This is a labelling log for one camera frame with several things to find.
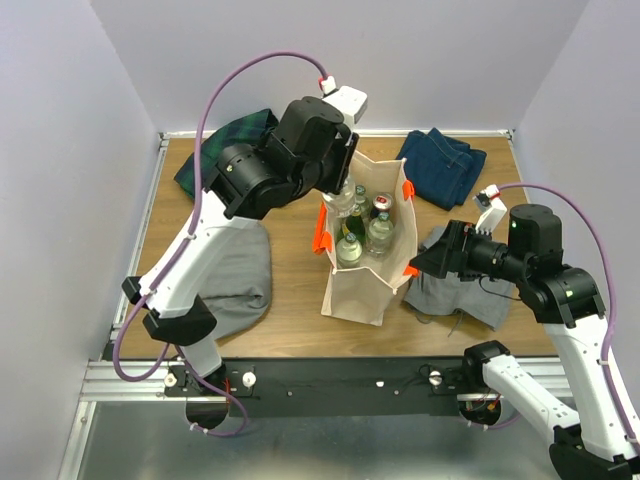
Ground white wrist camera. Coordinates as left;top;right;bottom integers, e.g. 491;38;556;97
319;76;368;129
474;184;508;235

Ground green plaid cloth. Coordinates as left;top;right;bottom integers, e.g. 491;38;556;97
174;108;279;200

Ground clear bottle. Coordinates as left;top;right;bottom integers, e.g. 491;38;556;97
336;233;363;268
322;174;356;218
366;212;394;257
355;184;371;215

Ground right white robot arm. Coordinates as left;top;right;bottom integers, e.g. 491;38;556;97
410;204;639;479

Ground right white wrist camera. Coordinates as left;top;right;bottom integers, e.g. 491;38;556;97
474;184;508;235

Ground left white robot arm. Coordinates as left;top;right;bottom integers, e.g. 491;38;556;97
122;86;368;395

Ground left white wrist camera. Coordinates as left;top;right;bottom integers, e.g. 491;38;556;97
319;76;368;129

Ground left grey cloth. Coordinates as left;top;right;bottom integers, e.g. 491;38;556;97
199;224;272;340

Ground clear bottle back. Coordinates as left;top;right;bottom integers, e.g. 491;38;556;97
355;184;371;215

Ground right grey shorts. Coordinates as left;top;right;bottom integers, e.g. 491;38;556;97
403;225;516;332

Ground aluminium frame rail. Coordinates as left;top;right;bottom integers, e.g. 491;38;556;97
54;132;181;480

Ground beige canvas tote bag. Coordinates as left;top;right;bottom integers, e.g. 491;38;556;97
312;152;418;326

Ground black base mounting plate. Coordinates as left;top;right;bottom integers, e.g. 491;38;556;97
164;355;506;420

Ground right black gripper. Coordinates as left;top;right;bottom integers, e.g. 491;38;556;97
409;216;530;282

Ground blue denim jeans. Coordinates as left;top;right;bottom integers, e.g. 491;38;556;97
397;128;487;211

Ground red soda can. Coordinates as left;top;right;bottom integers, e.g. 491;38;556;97
370;192;394;219

